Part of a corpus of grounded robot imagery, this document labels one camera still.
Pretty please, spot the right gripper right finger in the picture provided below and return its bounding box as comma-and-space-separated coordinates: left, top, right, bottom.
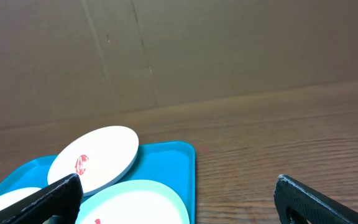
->
273, 174, 358, 224

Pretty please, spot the light blue plate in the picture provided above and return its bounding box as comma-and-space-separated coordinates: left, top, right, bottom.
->
75, 180, 190, 224

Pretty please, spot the white plate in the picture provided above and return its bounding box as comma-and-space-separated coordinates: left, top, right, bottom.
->
47, 126, 139, 196

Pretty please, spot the yellow-green plate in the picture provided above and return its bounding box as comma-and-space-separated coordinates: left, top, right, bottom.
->
0, 187, 40, 211

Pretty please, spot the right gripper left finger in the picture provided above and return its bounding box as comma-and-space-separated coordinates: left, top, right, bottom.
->
0, 174, 83, 224

